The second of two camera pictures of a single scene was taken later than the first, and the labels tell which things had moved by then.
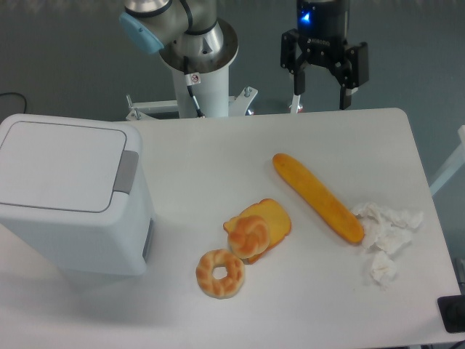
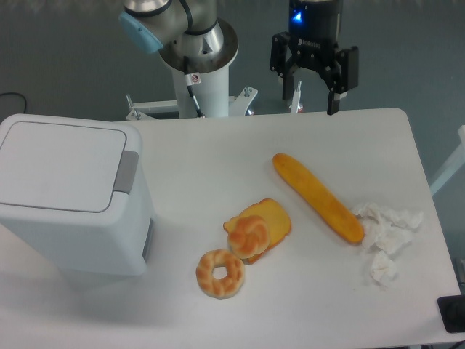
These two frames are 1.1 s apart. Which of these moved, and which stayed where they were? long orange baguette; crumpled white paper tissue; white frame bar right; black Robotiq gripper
Moved: black Robotiq gripper
Stayed: long orange baguette; white frame bar right; crumpled white paper tissue
